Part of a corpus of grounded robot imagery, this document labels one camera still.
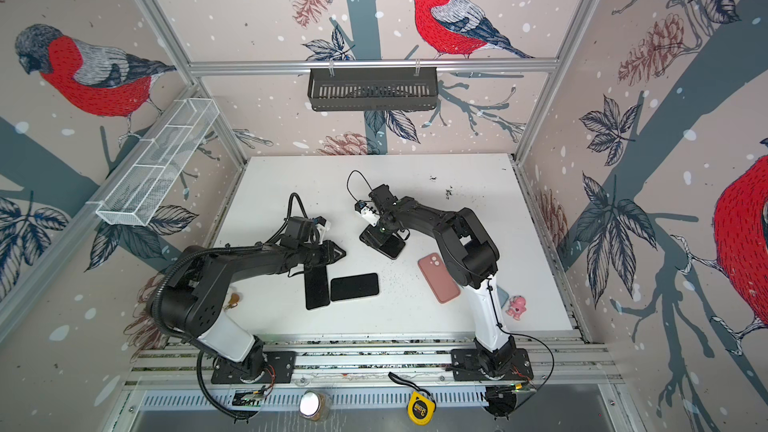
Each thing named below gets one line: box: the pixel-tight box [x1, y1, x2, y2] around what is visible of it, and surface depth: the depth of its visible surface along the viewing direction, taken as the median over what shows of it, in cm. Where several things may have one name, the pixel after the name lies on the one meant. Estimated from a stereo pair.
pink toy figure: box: [505, 295, 527, 321], surface depth 83 cm
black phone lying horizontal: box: [330, 273, 379, 301], surface depth 90 cm
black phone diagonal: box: [359, 224, 406, 259], surface depth 90 cm
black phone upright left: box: [304, 264, 330, 310], surface depth 87 cm
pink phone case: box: [418, 252, 461, 304], surface depth 92 cm
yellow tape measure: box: [388, 371, 437, 426], surface depth 68 cm
